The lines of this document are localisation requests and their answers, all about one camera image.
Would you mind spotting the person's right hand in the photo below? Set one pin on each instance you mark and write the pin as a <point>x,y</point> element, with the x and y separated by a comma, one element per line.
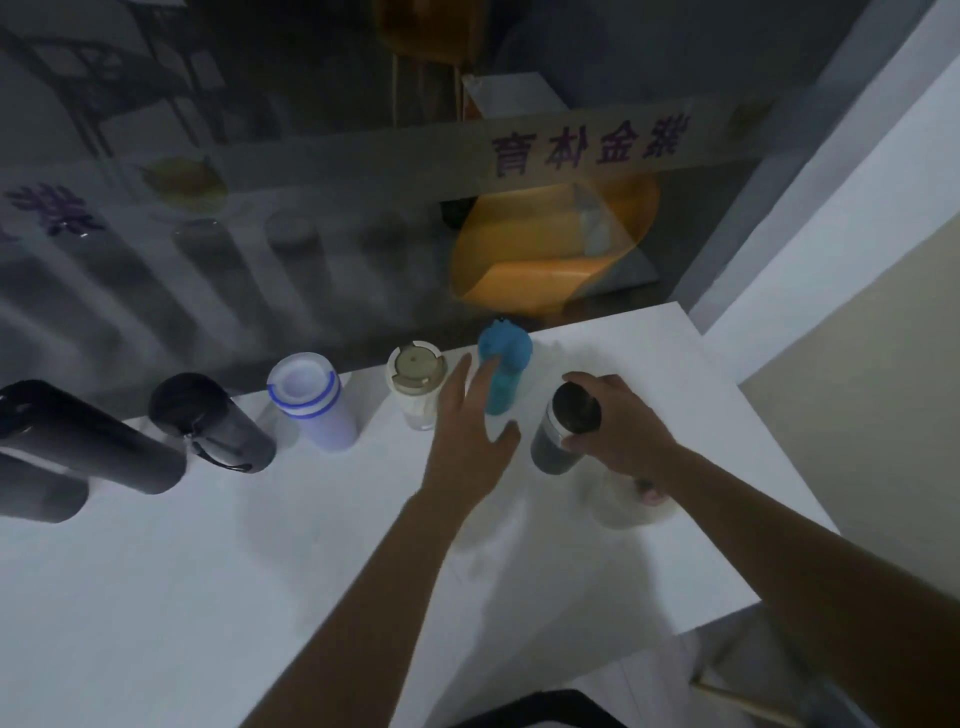
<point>630,435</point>

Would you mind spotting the person's left hand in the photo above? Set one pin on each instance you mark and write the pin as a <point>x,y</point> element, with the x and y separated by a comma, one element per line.
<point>459,450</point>

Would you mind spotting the person's left thumb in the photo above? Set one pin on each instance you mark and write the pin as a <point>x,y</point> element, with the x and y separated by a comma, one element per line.
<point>505,444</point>

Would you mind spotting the person's right thumb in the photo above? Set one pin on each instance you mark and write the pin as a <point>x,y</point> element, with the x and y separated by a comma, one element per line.
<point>581,445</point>

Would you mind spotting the person's left middle finger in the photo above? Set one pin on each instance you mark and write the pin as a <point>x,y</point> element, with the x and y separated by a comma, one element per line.
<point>455,384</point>

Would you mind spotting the grey bottle with black lid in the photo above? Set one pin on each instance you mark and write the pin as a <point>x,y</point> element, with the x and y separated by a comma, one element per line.
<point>551,446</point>

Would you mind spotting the person's left forearm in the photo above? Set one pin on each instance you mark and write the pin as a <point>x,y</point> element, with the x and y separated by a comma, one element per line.
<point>360,622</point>

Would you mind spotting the person's right forearm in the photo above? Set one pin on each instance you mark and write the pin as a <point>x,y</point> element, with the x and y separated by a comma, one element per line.
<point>810,592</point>

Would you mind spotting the clear bottle with beige lid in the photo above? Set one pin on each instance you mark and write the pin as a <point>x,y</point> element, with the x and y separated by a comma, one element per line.
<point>417,386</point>

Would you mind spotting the blue water bottle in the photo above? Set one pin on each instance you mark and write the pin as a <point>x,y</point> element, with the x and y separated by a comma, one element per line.
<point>508,360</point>

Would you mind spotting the clear plastic cup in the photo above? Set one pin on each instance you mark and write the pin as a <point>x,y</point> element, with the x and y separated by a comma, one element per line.
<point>622,504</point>

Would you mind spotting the orange chair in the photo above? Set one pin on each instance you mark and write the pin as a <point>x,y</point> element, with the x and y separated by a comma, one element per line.
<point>525,255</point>

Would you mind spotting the frosted window strip with lettering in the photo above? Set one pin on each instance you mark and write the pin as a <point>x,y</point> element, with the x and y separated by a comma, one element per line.
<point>360,172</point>

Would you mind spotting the large black thermos bottle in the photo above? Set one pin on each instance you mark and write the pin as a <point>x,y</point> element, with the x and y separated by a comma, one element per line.
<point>82,439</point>

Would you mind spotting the dark grey thermos bottle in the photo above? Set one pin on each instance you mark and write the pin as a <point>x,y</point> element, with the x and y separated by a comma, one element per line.
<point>37,491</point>

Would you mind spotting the grey window frame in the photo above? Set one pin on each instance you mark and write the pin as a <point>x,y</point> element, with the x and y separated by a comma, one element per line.
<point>795,165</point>

